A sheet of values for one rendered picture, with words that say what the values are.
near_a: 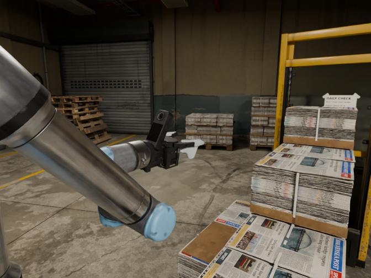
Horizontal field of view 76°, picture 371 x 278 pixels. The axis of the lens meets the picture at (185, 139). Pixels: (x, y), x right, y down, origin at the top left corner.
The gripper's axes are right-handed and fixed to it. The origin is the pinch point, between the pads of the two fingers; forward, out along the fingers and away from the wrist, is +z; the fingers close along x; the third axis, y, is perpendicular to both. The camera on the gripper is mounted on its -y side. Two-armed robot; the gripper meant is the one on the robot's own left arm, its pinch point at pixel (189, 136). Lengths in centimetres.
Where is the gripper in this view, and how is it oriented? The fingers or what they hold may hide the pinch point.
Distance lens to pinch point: 79.4
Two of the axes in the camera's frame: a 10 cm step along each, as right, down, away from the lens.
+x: 7.6, 2.5, -5.9
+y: -1.1, 9.6, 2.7
